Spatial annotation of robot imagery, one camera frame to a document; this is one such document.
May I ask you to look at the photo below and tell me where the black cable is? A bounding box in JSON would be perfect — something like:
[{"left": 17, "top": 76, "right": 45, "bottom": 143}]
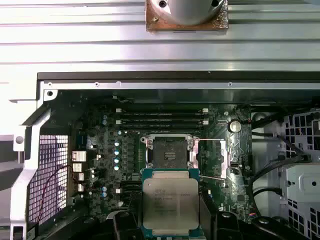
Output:
[{"left": 251, "top": 186, "right": 283, "bottom": 216}]

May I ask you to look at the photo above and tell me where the silver drive cage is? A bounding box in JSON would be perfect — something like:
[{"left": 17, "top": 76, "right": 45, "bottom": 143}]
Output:
[{"left": 249, "top": 107, "right": 320, "bottom": 240}]

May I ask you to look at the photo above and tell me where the black RAM slot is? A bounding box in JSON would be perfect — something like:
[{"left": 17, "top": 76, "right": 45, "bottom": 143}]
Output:
[
  {"left": 119, "top": 124, "right": 201, "bottom": 131},
  {"left": 115, "top": 107, "right": 210, "bottom": 114},
  {"left": 115, "top": 112, "right": 210, "bottom": 118},
  {"left": 115, "top": 119, "right": 210, "bottom": 126}
]

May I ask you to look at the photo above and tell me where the silver CPU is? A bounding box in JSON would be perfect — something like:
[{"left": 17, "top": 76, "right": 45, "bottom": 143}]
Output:
[{"left": 139, "top": 167, "right": 201, "bottom": 238}]

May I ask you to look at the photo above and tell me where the black PC case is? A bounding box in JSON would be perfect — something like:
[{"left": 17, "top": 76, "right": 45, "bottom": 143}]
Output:
[{"left": 0, "top": 71, "right": 320, "bottom": 240}]

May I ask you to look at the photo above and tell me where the round coin battery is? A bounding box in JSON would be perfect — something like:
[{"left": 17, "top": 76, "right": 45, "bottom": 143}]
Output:
[{"left": 228, "top": 119, "right": 241, "bottom": 133}]

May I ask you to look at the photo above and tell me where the metal socket cover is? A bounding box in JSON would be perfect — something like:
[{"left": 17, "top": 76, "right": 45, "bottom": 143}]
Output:
[{"left": 190, "top": 137, "right": 231, "bottom": 181}]

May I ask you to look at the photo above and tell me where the silver rear port block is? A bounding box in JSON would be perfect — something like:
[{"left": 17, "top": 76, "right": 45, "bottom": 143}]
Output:
[{"left": 71, "top": 150, "right": 88, "bottom": 163}]

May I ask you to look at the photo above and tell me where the CPU socket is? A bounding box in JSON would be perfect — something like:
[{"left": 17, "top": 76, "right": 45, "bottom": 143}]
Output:
[{"left": 140, "top": 133, "right": 200, "bottom": 173}]

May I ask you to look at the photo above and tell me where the brown square base plate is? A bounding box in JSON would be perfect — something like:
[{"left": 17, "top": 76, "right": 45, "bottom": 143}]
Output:
[{"left": 145, "top": 0, "right": 230, "bottom": 33}]

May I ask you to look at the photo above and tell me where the green motherboard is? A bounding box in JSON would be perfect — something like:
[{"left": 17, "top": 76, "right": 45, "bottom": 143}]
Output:
[{"left": 71, "top": 102, "right": 253, "bottom": 240}]

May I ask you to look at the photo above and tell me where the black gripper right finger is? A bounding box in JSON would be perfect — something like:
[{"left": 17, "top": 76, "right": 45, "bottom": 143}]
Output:
[{"left": 199, "top": 192, "right": 292, "bottom": 240}]

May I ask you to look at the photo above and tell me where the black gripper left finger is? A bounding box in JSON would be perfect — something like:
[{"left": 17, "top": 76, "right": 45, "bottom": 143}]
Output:
[{"left": 82, "top": 210, "right": 142, "bottom": 240}]

